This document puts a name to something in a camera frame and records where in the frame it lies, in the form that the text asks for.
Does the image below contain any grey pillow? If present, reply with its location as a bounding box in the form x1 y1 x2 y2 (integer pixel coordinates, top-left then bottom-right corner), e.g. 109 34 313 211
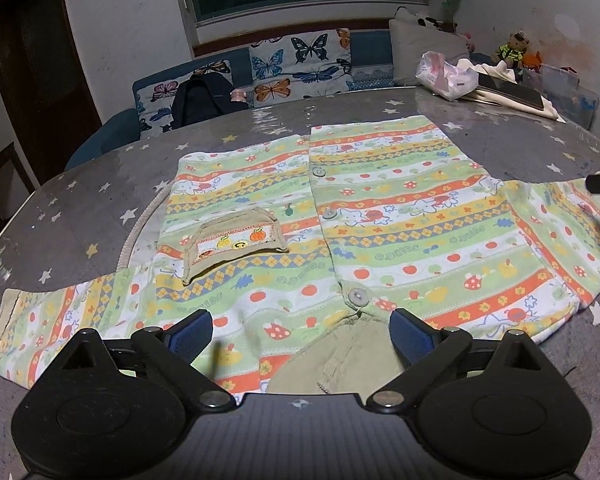
389 6 469 86

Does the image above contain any teddy bear toy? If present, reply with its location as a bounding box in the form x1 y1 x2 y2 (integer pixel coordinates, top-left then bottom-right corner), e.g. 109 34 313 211
495 30 530 68

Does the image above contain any dark backpack on sofa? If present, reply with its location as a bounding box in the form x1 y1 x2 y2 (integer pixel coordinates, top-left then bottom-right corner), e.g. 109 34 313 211
171 73 249 129

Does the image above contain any grey star-pattern tablecloth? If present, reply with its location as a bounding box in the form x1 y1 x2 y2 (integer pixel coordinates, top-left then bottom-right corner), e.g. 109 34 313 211
0 88 600 479

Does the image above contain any colourful striped child's garment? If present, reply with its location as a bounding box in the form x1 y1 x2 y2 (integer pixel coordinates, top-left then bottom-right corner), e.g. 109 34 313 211
0 115 600 396

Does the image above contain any blue butterfly-pattern sofa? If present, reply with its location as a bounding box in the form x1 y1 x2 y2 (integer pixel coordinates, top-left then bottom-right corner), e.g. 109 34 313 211
67 28 393 169

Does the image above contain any black tablet on table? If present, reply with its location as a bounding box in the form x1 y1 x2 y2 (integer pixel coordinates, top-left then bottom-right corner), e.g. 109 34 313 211
478 74 544 110

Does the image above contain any pink white plastic bag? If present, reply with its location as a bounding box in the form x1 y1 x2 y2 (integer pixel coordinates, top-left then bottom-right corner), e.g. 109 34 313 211
415 51 479 101

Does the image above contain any clear plastic storage box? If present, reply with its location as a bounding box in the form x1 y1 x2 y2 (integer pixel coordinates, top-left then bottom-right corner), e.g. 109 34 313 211
522 64 600 130

